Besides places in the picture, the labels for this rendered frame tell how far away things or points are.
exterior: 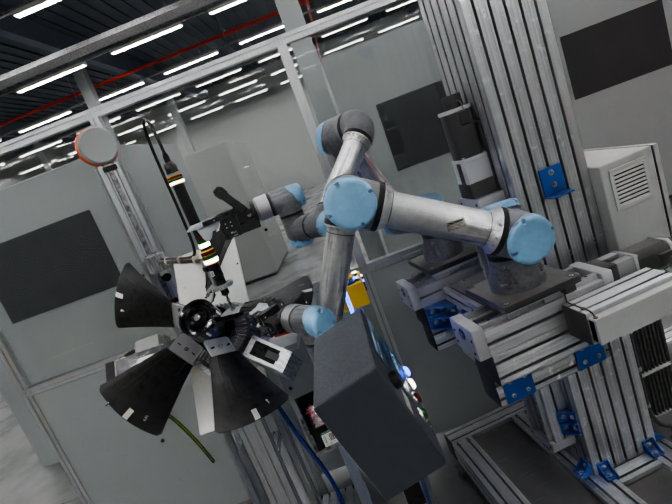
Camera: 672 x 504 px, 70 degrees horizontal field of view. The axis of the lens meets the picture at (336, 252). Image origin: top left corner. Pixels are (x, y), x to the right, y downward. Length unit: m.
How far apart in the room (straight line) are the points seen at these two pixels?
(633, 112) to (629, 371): 3.56
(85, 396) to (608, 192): 2.35
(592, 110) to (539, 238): 3.88
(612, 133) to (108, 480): 4.65
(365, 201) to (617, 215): 0.86
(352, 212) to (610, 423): 1.22
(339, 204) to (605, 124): 4.17
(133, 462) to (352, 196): 2.05
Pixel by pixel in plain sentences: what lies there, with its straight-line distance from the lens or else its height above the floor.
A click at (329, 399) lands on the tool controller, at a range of 0.71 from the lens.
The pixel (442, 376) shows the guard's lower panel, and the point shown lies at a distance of 2.48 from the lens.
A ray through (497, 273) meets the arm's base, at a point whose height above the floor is 1.09.
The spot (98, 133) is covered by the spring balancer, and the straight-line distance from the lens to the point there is 2.20.
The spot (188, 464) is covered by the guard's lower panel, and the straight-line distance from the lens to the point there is 2.72.
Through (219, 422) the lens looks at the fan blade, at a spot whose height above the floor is 0.97.
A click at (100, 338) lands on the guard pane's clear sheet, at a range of 2.54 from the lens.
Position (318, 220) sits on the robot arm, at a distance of 1.38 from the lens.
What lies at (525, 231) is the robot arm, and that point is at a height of 1.23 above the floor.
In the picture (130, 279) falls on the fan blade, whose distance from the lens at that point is 1.72.
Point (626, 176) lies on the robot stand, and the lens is 1.67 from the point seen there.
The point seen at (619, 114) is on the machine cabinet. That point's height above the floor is 0.92.
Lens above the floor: 1.56
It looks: 12 degrees down
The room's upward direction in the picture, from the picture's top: 21 degrees counter-clockwise
